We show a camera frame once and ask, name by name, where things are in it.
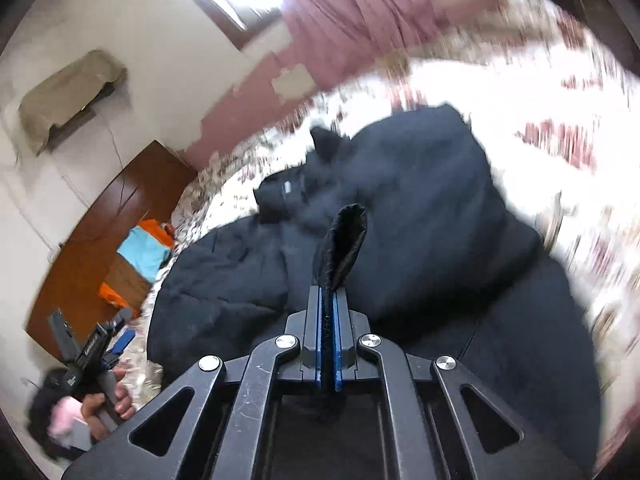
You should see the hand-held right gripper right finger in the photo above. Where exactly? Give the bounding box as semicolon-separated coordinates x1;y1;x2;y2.
330;287;586;480

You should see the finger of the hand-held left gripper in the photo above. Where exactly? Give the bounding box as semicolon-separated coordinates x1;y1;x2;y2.
102;307;138;367
46;310;76;361

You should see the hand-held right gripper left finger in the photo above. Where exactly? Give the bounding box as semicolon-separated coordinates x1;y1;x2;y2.
62;285;331;480

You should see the black padded jacket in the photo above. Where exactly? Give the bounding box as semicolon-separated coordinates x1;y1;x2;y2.
147;102;603;471

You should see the person's left hand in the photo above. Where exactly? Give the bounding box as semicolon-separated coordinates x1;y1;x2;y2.
80;366;138;433

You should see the pink garment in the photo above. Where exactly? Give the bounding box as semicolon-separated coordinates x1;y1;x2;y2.
47;396;88;448

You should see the black cloth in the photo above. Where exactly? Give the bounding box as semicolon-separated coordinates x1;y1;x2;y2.
26;367;101;461

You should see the grey flat box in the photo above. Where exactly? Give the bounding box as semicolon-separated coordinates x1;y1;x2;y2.
67;417;96;453

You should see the orange blue striped pillow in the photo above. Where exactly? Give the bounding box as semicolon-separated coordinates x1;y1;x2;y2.
97;217;176;311

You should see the wooden headboard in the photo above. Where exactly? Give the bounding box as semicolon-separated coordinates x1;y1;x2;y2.
25;140;198;361

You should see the beige cloth covered air conditioner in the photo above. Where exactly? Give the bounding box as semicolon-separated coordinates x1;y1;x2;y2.
19;49;128;156

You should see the pink curtain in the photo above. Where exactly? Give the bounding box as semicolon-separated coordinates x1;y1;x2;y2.
345;0;501;48
279;0;373;88

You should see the floral satin bedspread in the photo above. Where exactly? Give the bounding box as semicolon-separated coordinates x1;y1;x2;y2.
120;0;640;461

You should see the thin wall cable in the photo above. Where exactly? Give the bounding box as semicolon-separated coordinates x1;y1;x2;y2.
100;107;126;171

